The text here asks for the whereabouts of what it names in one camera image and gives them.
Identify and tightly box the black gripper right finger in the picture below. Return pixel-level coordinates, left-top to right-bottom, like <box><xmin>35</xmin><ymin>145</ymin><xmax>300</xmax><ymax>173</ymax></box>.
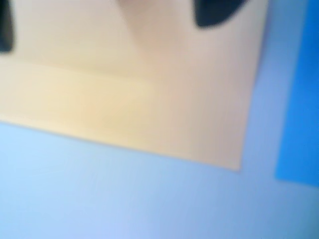
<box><xmin>192</xmin><ymin>0</ymin><xmax>247</xmax><ymax>27</ymax></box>

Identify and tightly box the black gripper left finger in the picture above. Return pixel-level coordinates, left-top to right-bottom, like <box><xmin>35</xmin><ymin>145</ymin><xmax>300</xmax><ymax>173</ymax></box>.
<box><xmin>0</xmin><ymin>0</ymin><xmax>14</xmax><ymax>53</ymax></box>

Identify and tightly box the orange paper square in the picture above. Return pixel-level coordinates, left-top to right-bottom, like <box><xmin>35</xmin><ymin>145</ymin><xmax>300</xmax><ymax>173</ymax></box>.
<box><xmin>0</xmin><ymin>0</ymin><xmax>270</xmax><ymax>172</ymax></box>

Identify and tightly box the blue paper square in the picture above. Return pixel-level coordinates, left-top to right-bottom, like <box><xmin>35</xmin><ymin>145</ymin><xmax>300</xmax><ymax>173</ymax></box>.
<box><xmin>275</xmin><ymin>0</ymin><xmax>319</xmax><ymax>188</ymax></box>

